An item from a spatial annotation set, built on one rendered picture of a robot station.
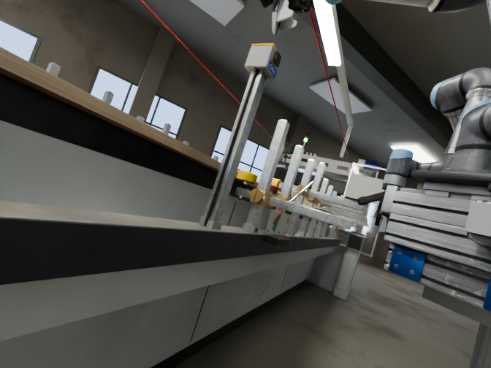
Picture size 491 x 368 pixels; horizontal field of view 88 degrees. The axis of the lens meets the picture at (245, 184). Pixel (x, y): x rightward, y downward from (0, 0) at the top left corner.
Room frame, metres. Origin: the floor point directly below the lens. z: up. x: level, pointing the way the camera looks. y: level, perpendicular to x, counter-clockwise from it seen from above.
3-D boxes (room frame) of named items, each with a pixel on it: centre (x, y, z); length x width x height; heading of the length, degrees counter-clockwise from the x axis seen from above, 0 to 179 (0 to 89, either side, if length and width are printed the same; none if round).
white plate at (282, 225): (1.10, -0.19, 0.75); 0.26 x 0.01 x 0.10; 151
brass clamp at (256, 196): (0.94, -0.08, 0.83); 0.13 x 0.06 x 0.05; 151
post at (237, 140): (0.69, 0.06, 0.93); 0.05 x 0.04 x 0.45; 151
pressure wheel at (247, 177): (1.00, 0.00, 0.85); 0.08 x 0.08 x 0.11
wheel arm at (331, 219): (0.91, -0.17, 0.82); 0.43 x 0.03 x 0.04; 61
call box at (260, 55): (0.69, 0.06, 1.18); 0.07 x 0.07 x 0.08; 61
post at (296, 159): (1.14, -0.19, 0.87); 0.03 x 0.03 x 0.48; 61
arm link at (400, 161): (0.99, -0.56, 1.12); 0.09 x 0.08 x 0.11; 103
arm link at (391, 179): (0.99, -0.56, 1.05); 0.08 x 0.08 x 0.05
